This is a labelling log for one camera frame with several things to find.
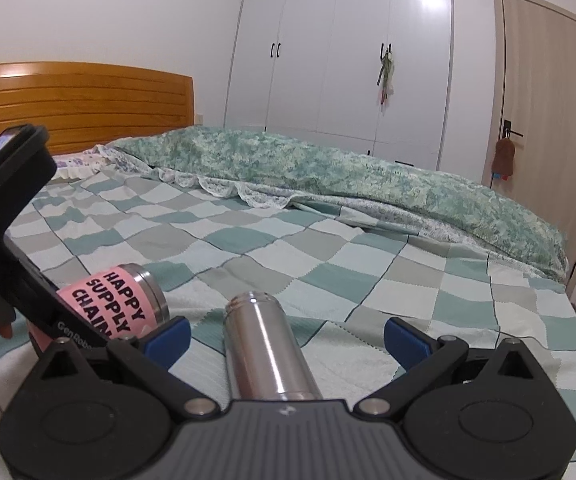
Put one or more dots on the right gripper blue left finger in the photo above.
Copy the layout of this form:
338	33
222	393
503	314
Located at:
145	363

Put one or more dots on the brown plush toy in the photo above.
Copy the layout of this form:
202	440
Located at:
503	161

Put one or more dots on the green floral duvet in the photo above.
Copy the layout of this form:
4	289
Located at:
270	170

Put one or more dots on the checkered green bed sheet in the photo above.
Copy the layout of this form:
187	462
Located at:
337	274

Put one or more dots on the wooden door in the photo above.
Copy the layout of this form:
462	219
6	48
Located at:
535	88

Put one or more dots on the white wardrobe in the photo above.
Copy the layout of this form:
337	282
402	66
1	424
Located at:
309	69

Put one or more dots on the black door handle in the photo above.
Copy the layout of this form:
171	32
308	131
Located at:
507	131

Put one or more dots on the wooden headboard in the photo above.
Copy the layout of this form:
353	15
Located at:
85	104

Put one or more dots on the hanging green ornament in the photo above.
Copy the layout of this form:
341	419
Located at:
385	75

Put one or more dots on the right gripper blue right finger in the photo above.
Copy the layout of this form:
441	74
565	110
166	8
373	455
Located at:
428	363

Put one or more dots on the pink steel cup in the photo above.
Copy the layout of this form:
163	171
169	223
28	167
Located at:
125	300

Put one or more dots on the floral pillow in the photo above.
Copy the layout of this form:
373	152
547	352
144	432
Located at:
85	164

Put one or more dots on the stainless steel thermos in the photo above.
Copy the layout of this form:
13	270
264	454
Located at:
263	360

